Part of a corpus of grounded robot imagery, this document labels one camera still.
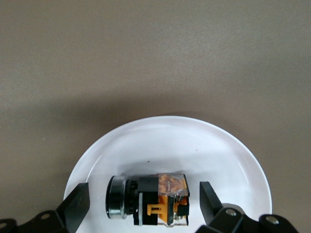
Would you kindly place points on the pink round plate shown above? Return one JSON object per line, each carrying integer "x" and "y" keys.
{"x": 170, "y": 145}

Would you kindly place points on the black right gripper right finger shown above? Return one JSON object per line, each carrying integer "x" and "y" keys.
{"x": 211, "y": 206}

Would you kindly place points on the orange and black push-button switch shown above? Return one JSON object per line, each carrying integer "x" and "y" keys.
{"x": 150, "y": 194}

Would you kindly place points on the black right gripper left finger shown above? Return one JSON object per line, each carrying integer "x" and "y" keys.
{"x": 73, "y": 206}

